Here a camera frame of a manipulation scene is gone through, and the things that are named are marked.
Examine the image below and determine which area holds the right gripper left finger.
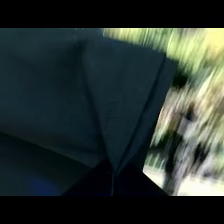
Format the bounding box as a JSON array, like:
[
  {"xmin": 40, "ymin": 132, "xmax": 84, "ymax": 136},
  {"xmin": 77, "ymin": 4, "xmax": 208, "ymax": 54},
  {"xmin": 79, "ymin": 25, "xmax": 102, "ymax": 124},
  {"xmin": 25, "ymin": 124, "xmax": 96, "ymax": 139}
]
[{"xmin": 61, "ymin": 159, "xmax": 114, "ymax": 197}]

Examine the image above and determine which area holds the dark green garment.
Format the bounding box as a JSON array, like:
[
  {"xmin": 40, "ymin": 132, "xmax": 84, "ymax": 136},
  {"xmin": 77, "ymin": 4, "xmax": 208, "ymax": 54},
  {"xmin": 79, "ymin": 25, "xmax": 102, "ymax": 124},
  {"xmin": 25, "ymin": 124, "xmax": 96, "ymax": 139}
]
[{"xmin": 0, "ymin": 28, "xmax": 178, "ymax": 197}]

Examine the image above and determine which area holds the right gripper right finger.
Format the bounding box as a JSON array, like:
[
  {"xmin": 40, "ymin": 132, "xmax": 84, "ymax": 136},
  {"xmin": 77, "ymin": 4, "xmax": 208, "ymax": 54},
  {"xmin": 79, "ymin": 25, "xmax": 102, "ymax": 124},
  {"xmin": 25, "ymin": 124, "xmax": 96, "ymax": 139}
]
[{"xmin": 113, "ymin": 162, "xmax": 170, "ymax": 197}]

